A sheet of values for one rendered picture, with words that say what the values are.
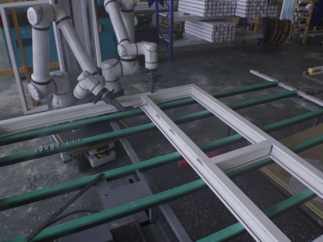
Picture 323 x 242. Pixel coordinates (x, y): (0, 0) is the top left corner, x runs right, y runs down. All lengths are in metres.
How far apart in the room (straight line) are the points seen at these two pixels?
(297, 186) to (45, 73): 1.88
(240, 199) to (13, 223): 1.88
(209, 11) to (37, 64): 4.27
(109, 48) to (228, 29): 2.55
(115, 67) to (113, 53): 3.08
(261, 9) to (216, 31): 1.13
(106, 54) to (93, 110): 3.72
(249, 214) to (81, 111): 1.23
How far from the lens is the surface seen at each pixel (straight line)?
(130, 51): 1.88
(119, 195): 1.23
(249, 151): 1.40
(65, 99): 2.35
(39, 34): 1.98
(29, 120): 1.83
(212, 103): 1.87
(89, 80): 1.72
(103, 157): 2.67
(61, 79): 2.29
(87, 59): 1.92
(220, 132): 3.29
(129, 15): 2.35
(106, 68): 2.44
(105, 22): 5.38
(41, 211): 2.48
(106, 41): 5.44
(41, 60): 2.08
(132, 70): 2.49
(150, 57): 1.82
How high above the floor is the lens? 1.73
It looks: 30 degrees down
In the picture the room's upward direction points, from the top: straight up
